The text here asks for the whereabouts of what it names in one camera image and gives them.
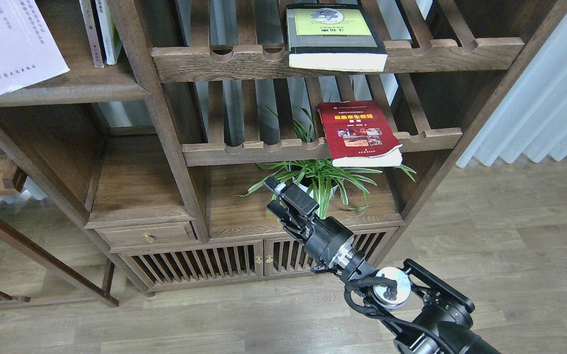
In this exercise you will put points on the brown upright book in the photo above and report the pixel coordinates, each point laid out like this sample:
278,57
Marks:
89,17

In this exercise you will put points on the yellow-green black thick book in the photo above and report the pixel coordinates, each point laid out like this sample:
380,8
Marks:
333,37

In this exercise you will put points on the white green upright book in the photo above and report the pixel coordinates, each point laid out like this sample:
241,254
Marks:
110,36

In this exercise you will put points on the green spider plant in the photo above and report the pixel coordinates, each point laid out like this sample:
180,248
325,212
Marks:
324,173

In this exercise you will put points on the white lavender paperback book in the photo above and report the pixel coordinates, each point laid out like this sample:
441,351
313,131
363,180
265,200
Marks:
28,51

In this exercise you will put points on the red paperback book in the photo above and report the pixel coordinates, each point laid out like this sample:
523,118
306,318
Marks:
358,134

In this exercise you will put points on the brass drawer knob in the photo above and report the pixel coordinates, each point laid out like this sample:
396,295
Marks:
148,238

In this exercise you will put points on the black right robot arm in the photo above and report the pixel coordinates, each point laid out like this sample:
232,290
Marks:
426,315

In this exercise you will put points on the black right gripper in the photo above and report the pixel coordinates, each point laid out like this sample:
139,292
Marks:
326,241

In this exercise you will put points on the white curtain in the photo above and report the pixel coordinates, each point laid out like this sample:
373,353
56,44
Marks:
532,118

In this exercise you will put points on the dark wooden bookshelf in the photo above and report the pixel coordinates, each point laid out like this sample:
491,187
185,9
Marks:
165,140

